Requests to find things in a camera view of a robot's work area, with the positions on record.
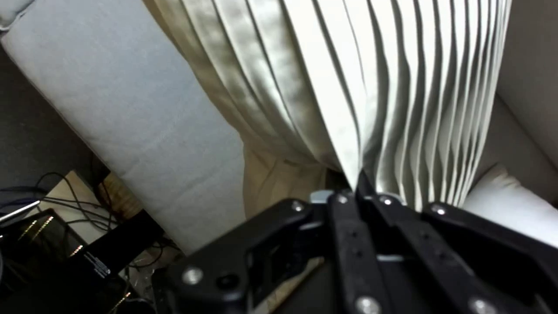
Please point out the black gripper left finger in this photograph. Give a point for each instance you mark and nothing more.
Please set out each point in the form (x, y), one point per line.
(280, 255)

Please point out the black box on floor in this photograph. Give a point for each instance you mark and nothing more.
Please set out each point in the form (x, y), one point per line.
(76, 255)

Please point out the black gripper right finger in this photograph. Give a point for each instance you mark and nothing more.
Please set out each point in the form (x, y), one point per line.
(465, 255)

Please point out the grey fabric couch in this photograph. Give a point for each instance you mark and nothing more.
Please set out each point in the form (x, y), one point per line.
(128, 105)

